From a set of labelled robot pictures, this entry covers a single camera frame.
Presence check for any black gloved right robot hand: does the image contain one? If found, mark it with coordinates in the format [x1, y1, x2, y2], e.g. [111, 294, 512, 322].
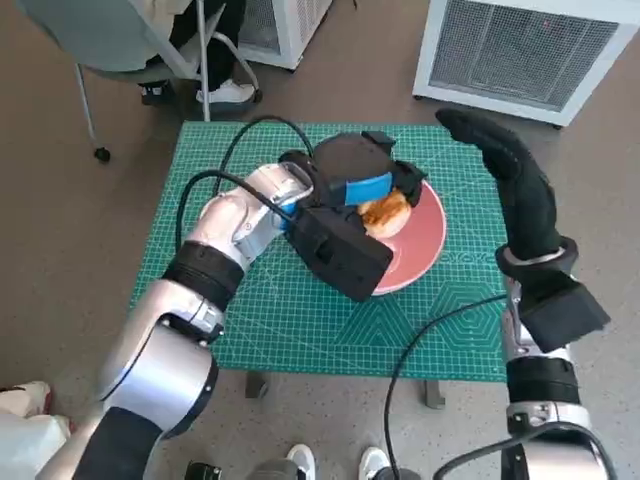
[435, 108, 564, 261]

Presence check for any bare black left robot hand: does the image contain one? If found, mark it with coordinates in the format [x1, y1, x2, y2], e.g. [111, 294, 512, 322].
[313, 129, 430, 221]

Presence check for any long striped toy bread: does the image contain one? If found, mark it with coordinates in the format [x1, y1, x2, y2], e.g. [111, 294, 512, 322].
[358, 189, 412, 238]

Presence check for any pink bowl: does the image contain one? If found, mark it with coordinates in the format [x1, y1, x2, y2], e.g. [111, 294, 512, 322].
[372, 179, 448, 297]

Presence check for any large white mesh cabinet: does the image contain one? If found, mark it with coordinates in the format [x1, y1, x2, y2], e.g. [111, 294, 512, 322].
[412, 0, 640, 129]

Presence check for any small white mesh cabinet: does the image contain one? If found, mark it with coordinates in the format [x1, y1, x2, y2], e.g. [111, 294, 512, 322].
[237, 0, 341, 71]

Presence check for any seated person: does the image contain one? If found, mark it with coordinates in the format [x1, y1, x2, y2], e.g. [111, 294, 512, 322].
[142, 0, 261, 106]

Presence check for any green cutting mat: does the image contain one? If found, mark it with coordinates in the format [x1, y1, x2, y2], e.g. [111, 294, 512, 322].
[128, 121, 509, 384]

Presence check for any grey table leg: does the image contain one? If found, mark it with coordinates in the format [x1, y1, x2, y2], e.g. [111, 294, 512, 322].
[244, 370, 270, 400]
[423, 379, 446, 410]

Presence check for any grey office chair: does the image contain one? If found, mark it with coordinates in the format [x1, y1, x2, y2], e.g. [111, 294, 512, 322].
[14, 0, 264, 164]

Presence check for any white shoe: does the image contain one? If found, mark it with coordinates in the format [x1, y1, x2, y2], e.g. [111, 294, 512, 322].
[359, 446, 391, 480]
[285, 443, 317, 480]

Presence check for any grey robot body part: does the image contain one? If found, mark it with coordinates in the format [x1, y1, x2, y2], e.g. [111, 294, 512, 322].
[249, 459, 301, 480]

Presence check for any black robot body block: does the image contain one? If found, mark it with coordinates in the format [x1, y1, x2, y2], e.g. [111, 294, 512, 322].
[185, 460, 221, 480]

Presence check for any person in white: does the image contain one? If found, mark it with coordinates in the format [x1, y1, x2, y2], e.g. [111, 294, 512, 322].
[0, 380, 76, 480]

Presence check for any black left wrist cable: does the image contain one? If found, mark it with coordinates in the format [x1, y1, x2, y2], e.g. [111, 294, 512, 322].
[215, 116, 319, 196]

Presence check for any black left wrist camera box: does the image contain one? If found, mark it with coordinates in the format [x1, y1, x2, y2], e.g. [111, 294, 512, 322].
[292, 207, 395, 303]

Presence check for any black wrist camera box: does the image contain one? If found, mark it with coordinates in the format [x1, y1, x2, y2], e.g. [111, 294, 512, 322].
[518, 274, 612, 353]
[292, 207, 395, 303]

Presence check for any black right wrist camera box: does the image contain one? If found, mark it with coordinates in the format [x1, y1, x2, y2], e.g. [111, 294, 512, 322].
[518, 274, 612, 353]

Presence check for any black left camera cable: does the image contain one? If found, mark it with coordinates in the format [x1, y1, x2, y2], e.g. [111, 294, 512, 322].
[175, 171, 296, 251]

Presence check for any long black cable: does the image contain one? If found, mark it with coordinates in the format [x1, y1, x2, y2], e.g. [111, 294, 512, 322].
[383, 293, 507, 480]

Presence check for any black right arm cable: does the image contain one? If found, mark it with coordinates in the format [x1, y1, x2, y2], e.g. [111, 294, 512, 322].
[433, 422, 619, 480]

